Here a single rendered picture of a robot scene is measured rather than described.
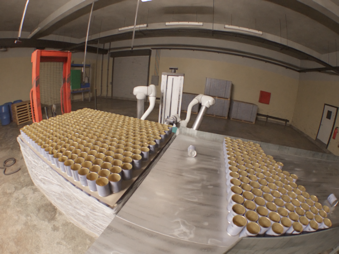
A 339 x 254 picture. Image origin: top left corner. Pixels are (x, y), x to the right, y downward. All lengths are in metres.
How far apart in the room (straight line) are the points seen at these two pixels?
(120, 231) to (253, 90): 9.71
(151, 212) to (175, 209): 0.12
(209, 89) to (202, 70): 2.10
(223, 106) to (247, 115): 1.43
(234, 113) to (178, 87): 6.09
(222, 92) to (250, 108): 1.75
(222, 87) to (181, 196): 7.28
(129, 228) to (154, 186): 0.31
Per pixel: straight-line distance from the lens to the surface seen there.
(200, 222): 0.71
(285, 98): 10.81
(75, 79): 9.95
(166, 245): 0.63
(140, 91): 1.98
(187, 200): 0.79
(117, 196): 0.77
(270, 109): 10.36
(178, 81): 2.20
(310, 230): 0.90
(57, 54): 2.17
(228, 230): 0.70
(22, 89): 9.70
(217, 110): 7.94
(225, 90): 7.82
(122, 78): 11.59
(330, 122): 8.23
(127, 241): 0.64
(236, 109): 8.00
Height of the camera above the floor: 1.65
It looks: 18 degrees down
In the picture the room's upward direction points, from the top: 5 degrees clockwise
